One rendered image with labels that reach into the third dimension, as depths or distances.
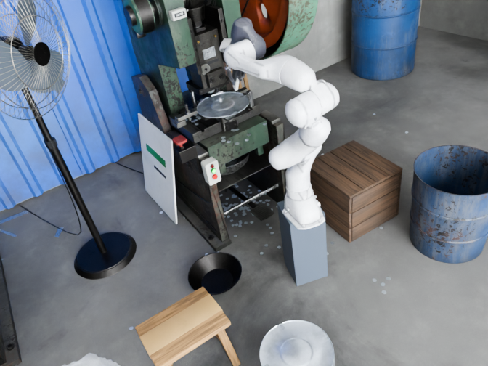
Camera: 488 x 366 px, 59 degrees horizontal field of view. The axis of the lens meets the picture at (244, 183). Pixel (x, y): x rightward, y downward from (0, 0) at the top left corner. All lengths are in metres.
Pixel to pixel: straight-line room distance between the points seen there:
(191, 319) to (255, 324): 0.44
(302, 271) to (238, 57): 1.13
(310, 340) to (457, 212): 0.94
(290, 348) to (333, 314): 0.49
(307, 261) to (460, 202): 0.77
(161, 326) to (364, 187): 1.25
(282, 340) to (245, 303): 0.53
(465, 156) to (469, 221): 0.40
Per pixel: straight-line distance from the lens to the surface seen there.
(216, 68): 2.37
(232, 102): 2.40
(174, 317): 1.96
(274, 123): 2.47
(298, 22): 2.25
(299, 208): 2.00
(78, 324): 2.58
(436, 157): 2.55
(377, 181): 2.45
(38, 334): 2.66
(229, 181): 2.60
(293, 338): 1.87
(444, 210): 2.28
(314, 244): 2.20
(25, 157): 3.52
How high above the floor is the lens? 1.85
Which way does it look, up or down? 37 degrees down
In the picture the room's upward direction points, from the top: 10 degrees counter-clockwise
